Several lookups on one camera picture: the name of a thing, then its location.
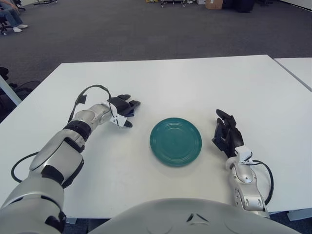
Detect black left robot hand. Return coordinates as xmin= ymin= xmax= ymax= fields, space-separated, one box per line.
xmin=107 ymin=94 xmax=141 ymax=129

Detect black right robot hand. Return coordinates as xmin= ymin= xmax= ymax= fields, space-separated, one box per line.
xmin=211 ymin=109 xmax=253 ymax=164

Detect green round plate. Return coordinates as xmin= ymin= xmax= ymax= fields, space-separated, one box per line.
xmin=149 ymin=117 xmax=203 ymax=167

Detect white neighbouring table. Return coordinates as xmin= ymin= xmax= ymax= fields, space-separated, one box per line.
xmin=274 ymin=57 xmax=312 ymax=92

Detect grey robot torso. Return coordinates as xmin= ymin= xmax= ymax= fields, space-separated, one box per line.
xmin=87 ymin=197 xmax=303 ymax=234

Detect white table foot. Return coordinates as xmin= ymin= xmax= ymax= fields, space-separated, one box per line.
xmin=287 ymin=209 xmax=312 ymax=221

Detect white table leg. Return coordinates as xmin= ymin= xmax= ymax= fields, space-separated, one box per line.
xmin=0 ymin=74 xmax=22 ymax=106

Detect metal wheeled rack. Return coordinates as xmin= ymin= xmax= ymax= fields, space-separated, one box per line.
xmin=159 ymin=0 xmax=195 ymax=8

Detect black bulky seat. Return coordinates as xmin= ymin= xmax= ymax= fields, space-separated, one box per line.
xmin=223 ymin=0 xmax=254 ymax=13

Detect brown cardboard box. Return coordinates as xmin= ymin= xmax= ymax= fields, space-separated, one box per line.
xmin=206 ymin=0 xmax=224 ymax=10

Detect seated person in jeans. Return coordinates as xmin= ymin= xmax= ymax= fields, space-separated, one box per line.
xmin=0 ymin=0 xmax=29 ymax=32

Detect black office chair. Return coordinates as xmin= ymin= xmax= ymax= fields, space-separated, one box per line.
xmin=0 ymin=16 xmax=13 ymax=35

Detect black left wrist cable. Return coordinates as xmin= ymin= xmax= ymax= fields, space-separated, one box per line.
xmin=68 ymin=84 xmax=117 ymax=122

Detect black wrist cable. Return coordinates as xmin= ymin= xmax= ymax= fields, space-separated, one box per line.
xmin=251 ymin=159 xmax=274 ymax=205
xmin=68 ymin=84 xmax=117 ymax=122

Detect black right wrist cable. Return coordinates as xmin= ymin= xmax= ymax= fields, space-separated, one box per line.
xmin=251 ymin=159 xmax=274 ymax=205

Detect black floor cables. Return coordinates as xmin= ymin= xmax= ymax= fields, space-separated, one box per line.
xmin=9 ymin=79 xmax=41 ymax=95

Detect black upper arm cable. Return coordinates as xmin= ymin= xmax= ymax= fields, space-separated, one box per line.
xmin=11 ymin=151 xmax=40 ymax=183

